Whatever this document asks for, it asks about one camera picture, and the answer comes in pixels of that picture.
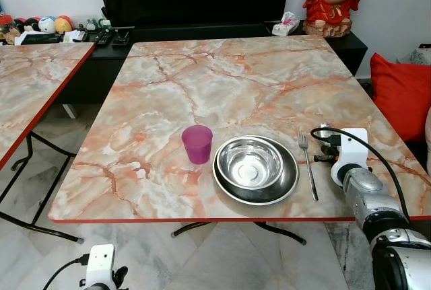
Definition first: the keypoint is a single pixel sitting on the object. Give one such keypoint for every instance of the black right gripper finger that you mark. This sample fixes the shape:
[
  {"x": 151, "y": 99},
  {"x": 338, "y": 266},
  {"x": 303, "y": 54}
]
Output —
[
  {"x": 319, "y": 145},
  {"x": 323, "y": 159}
]

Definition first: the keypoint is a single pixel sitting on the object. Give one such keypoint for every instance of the silver metal fork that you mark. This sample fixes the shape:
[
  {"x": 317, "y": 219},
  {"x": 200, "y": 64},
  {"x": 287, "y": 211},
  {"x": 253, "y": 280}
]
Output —
[{"x": 309, "y": 169}]

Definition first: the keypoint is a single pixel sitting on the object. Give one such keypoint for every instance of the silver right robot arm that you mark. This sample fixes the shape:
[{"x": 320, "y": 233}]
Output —
[{"x": 377, "y": 209}]

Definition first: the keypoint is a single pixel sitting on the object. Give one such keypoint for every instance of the stainless steel plate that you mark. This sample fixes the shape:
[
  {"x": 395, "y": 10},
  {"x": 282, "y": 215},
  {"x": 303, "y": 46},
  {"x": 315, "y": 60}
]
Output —
[{"x": 286, "y": 186}]

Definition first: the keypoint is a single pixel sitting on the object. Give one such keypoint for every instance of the stainless steel bowl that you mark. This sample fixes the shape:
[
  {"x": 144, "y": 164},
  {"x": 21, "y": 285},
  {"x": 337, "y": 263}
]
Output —
[{"x": 250, "y": 162}]

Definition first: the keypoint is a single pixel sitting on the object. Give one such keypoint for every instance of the red cushion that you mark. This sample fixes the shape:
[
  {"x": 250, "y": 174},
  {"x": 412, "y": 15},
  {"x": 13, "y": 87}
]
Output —
[{"x": 401, "y": 95}]

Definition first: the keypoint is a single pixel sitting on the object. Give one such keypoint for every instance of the large marble pattern folding table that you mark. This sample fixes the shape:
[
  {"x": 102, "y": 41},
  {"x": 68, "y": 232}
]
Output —
[{"x": 222, "y": 95}]

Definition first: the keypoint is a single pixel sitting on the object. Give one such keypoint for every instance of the purple plastic cup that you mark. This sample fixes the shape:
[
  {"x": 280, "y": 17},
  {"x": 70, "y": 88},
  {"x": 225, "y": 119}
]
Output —
[{"x": 196, "y": 145}]

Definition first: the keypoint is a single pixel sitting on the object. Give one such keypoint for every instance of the white tissue pack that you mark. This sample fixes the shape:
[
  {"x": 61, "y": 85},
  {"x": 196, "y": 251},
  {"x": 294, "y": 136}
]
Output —
[{"x": 285, "y": 25}]

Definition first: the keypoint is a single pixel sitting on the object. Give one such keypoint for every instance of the red laughing Buddha statue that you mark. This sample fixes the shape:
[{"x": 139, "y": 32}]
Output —
[{"x": 330, "y": 4}]

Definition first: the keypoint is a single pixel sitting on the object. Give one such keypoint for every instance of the marble pattern side table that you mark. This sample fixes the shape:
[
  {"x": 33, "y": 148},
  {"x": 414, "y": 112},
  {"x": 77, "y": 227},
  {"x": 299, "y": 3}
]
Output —
[{"x": 34, "y": 81}]

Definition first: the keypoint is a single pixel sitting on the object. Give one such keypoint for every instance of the black remote control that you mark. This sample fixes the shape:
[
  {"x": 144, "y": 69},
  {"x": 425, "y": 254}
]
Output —
[{"x": 102, "y": 36}]

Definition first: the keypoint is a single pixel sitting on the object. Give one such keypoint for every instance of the yellow and orange plush ball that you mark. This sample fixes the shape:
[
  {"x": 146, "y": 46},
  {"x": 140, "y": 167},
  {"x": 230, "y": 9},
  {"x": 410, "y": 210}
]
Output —
[{"x": 64, "y": 24}]

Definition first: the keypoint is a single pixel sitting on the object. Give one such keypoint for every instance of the white and blue plush ball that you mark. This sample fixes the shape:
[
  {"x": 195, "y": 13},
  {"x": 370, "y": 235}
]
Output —
[{"x": 46, "y": 25}]

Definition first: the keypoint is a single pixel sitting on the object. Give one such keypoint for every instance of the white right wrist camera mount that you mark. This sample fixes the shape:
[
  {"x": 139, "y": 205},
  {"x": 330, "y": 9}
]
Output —
[{"x": 354, "y": 149}]

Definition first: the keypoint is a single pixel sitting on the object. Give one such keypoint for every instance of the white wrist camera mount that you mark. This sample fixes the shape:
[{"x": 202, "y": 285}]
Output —
[
  {"x": 101, "y": 263},
  {"x": 354, "y": 149}
]

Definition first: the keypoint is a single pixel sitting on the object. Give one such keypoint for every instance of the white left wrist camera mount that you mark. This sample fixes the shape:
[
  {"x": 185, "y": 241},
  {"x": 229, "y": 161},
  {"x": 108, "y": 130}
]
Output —
[{"x": 101, "y": 263}]

